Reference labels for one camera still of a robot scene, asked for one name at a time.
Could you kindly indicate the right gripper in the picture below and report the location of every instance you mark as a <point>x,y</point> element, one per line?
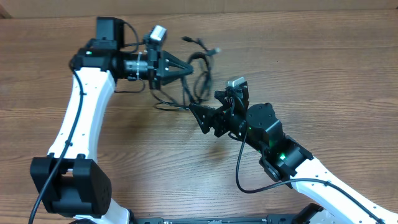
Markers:
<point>224,117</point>

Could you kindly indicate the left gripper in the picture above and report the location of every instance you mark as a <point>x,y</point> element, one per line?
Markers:
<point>163,75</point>

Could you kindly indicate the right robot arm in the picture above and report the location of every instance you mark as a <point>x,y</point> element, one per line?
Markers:
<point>284,160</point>

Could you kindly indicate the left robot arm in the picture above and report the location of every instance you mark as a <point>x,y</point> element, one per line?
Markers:
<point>68,179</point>

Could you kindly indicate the cardboard wall panel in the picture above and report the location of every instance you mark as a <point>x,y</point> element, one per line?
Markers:
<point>82,8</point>

